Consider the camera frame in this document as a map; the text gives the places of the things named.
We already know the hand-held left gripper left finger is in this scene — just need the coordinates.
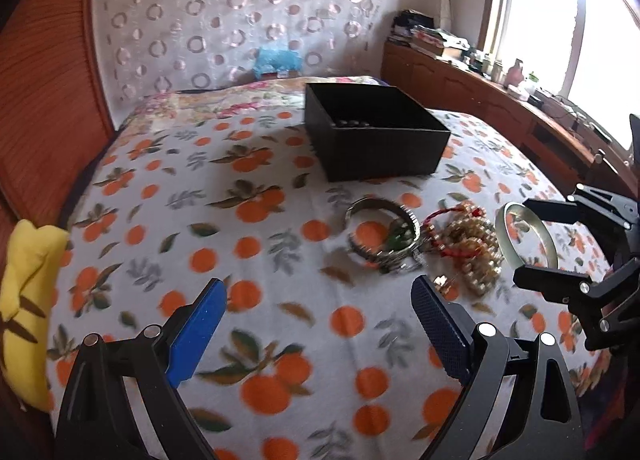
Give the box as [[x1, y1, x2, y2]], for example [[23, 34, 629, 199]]
[[56, 278, 228, 460]]

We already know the yellow pillow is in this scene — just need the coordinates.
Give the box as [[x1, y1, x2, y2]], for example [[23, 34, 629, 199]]
[[0, 219, 71, 414]]

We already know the gold pearl bead bracelet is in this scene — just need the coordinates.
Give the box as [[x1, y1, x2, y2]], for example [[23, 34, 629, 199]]
[[442, 200, 504, 297]]

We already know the window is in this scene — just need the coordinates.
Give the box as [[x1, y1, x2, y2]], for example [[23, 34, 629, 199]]
[[477, 0, 640, 153]]

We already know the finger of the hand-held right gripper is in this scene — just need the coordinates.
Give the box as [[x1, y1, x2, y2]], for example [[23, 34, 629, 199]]
[[522, 184, 639, 241], [512, 255, 640, 352]]

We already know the orange fruit print blanket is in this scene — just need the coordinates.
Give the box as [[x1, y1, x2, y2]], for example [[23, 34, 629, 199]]
[[47, 107, 617, 460]]

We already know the circle pattern sheer curtain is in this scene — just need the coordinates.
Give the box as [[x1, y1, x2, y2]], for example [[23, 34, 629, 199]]
[[92, 0, 390, 116]]

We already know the group of small bottles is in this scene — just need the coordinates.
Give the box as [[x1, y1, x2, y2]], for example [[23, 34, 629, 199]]
[[469, 47, 507, 82]]

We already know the black square box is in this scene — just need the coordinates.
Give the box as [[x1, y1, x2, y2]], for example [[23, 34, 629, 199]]
[[304, 82, 452, 183]]

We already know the silver metal wristwatch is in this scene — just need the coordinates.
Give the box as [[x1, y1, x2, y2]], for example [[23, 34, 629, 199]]
[[345, 197, 427, 274]]

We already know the red string bracelet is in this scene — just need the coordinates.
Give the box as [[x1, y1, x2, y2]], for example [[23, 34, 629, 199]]
[[422, 206, 488, 261]]

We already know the wooden headboard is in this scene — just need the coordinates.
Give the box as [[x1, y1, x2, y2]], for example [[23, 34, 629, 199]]
[[0, 0, 120, 232]]

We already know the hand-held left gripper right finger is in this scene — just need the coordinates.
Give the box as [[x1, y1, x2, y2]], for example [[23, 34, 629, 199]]
[[411, 275, 586, 460]]

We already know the pile of clothes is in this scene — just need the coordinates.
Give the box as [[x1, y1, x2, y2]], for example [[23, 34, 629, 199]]
[[391, 10, 472, 61]]

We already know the wooden cabinet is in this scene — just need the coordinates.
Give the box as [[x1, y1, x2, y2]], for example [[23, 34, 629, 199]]
[[381, 41, 637, 197]]

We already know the pale green jade bangle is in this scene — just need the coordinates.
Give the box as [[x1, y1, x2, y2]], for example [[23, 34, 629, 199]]
[[495, 201, 559, 274]]

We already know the floral quilt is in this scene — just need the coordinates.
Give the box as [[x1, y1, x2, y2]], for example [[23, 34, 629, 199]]
[[120, 76, 392, 127]]

